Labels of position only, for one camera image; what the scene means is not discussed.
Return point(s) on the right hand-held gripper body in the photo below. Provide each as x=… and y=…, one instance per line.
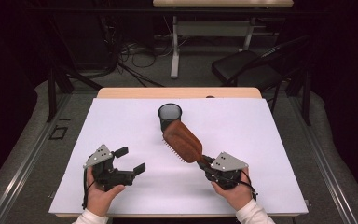
x=228, y=162

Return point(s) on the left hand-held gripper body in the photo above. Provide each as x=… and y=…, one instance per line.
x=101, y=155

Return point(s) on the wooden paddle hairbrush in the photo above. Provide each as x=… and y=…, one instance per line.
x=183, y=141

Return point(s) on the black mesh cup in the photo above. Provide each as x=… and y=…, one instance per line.
x=167, y=112

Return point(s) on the person's right hand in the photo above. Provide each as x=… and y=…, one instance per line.
x=237, y=196

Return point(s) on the person's left hand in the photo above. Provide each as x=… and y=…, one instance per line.
x=99, y=199

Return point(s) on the wooden table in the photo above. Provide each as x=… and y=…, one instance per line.
x=180, y=92

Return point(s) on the black metal stand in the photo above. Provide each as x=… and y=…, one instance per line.
x=52, y=99
x=306, y=102

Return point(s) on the black folding chair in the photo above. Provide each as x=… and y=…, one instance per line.
x=245, y=67

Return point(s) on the white-legged desk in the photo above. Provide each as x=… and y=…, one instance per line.
x=174, y=56

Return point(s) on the black metal crossbar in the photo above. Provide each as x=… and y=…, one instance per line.
x=105, y=10

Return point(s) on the metal floor rail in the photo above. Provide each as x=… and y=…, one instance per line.
x=326, y=168
x=21, y=166

